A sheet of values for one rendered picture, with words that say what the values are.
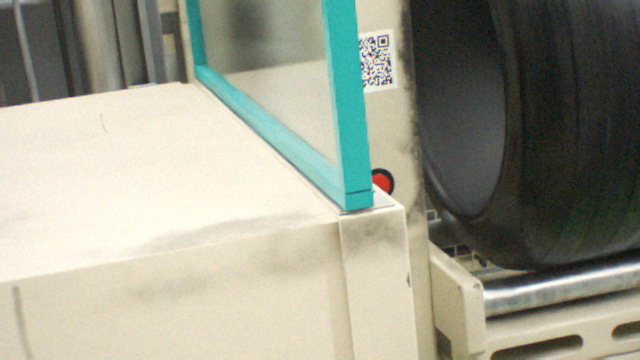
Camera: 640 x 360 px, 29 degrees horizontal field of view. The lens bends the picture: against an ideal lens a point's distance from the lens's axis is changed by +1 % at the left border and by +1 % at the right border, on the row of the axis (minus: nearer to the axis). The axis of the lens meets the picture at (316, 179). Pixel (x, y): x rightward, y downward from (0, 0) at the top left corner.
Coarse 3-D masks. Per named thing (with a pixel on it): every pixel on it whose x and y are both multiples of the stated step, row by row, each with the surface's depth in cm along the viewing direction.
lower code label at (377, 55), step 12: (360, 36) 150; (372, 36) 151; (384, 36) 151; (360, 48) 151; (372, 48) 151; (384, 48) 152; (372, 60) 152; (384, 60) 152; (372, 72) 152; (384, 72) 152; (372, 84) 152; (384, 84) 153; (396, 84) 153
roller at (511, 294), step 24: (576, 264) 160; (600, 264) 160; (624, 264) 160; (504, 288) 156; (528, 288) 157; (552, 288) 157; (576, 288) 158; (600, 288) 159; (624, 288) 161; (504, 312) 157
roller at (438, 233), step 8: (432, 224) 183; (440, 224) 183; (432, 232) 182; (440, 232) 182; (448, 232) 183; (432, 240) 182; (440, 240) 183; (448, 240) 183; (456, 240) 183; (440, 248) 184
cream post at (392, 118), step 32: (384, 0) 150; (384, 96) 153; (384, 128) 154; (416, 128) 155; (384, 160) 155; (416, 160) 156; (416, 192) 157; (416, 224) 158; (416, 256) 160; (416, 288) 161; (416, 320) 162
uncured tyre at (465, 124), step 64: (448, 0) 190; (512, 0) 140; (576, 0) 137; (448, 64) 192; (512, 64) 142; (576, 64) 137; (448, 128) 191; (512, 128) 145; (576, 128) 139; (448, 192) 175; (512, 192) 149; (576, 192) 144; (512, 256) 158; (576, 256) 155
